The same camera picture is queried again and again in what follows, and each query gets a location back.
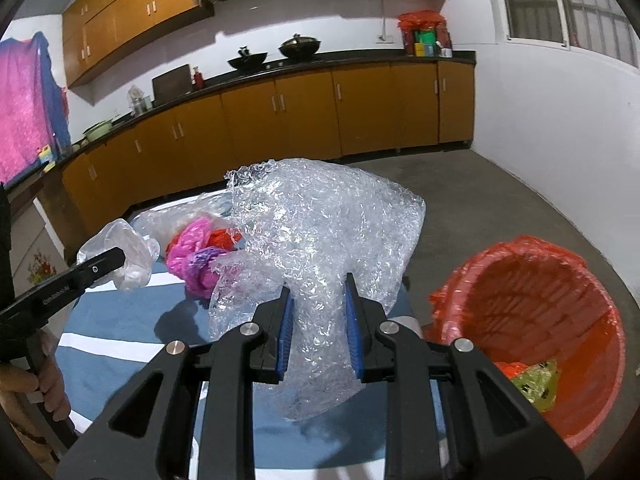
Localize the small clear plastic bag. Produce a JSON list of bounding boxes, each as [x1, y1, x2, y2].
[[76, 219, 161, 292]]

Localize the black kitchen countertop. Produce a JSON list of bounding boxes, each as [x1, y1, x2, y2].
[[42, 50, 477, 171]]

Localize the wooden lower cabinets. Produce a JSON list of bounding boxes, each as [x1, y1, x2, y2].
[[60, 62, 476, 231]]

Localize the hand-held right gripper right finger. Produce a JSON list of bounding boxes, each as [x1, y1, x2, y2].
[[345, 272, 586, 480]]

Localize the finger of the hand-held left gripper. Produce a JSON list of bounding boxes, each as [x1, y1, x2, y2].
[[30, 248, 126, 321]]

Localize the wooden cabinets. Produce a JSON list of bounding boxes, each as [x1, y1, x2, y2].
[[60, 62, 476, 231], [62, 0, 451, 88]]

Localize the pink plastic bag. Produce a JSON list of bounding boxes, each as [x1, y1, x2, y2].
[[166, 217, 236, 301]]

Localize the white floral cabinet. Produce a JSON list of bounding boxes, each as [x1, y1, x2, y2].
[[10, 195, 68, 291]]

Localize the green basin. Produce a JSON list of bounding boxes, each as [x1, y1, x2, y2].
[[82, 119, 113, 141]]

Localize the person's left hand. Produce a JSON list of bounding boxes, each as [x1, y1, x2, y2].
[[0, 332, 71, 461]]

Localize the clear bubble wrap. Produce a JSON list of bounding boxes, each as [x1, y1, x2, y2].
[[207, 158, 427, 422]]

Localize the large clear plastic bag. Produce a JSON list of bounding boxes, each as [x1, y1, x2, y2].
[[132, 192, 236, 241]]

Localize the blue striped tablecloth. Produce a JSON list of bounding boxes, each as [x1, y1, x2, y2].
[[55, 190, 446, 471]]

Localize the red bag of groceries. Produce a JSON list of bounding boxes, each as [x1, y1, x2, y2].
[[397, 10, 453, 58]]

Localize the dark cutting board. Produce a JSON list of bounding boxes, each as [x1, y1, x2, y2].
[[151, 64, 193, 107]]

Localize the black pan with lid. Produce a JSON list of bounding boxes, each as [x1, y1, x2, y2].
[[278, 33, 322, 59]]

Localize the wooden upper cabinets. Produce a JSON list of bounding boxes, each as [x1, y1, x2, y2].
[[62, 0, 451, 88]]

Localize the pink hanging towel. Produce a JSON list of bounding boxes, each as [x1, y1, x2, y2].
[[0, 31, 72, 186]]

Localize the red plastic basket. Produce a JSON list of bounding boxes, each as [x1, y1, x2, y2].
[[430, 235, 628, 453]]

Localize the black wok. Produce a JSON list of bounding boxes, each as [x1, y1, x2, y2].
[[227, 46, 268, 71]]

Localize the yellow plastic bag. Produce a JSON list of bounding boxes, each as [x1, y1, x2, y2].
[[510, 358, 561, 413]]

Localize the large red plastic bag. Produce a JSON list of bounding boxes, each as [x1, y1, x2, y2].
[[167, 227, 246, 261]]

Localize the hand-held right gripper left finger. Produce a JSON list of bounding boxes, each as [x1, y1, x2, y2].
[[55, 285, 296, 480]]

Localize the barred window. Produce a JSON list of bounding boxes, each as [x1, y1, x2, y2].
[[495, 0, 640, 68]]

